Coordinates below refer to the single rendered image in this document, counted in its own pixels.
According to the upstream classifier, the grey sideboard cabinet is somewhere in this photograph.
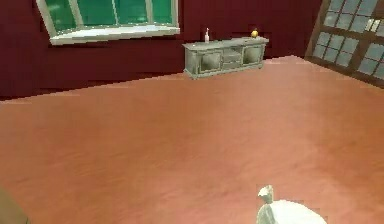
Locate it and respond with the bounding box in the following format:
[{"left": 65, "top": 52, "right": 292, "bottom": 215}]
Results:
[{"left": 182, "top": 36, "right": 270, "bottom": 80}]

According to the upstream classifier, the white framed window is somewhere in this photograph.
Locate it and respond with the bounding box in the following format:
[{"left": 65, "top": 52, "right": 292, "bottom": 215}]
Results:
[{"left": 35, "top": 0, "right": 181, "bottom": 46}]

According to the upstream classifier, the brown glass paned door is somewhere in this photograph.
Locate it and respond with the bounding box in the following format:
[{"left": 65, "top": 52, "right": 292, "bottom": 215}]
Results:
[{"left": 304, "top": 0, "right": 384, "bottom": 89}]

